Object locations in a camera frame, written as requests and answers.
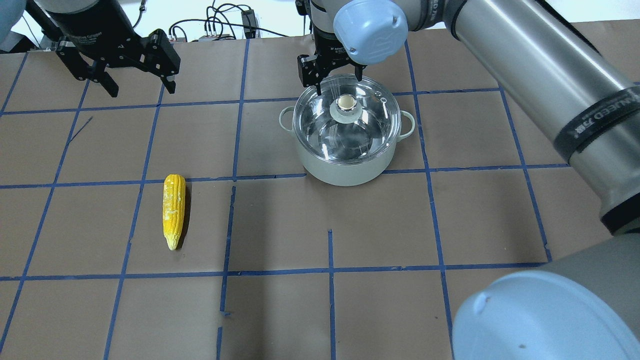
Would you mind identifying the pale green cooking pot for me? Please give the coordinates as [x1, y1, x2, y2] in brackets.
[278, 105, 416, 187]

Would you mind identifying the yellow corn cob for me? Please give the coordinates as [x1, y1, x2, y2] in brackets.
[161, 174, 186, 251]

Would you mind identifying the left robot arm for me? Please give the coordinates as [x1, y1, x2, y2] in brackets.
[1, 0, 181, 98]

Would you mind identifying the glass pot lid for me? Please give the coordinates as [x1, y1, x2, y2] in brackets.
[292, 74, 402, 137]

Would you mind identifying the black power adapter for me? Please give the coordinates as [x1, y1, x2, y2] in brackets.
[240, 9, 258, 39]

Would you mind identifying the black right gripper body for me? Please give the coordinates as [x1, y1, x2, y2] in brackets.
[313, 30, 357, 68]

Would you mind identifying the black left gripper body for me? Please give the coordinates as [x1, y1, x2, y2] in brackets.
[48, 0, 153, 69]

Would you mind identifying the black cables bundle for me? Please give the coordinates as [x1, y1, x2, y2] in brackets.
[168, 0, 291, 42]

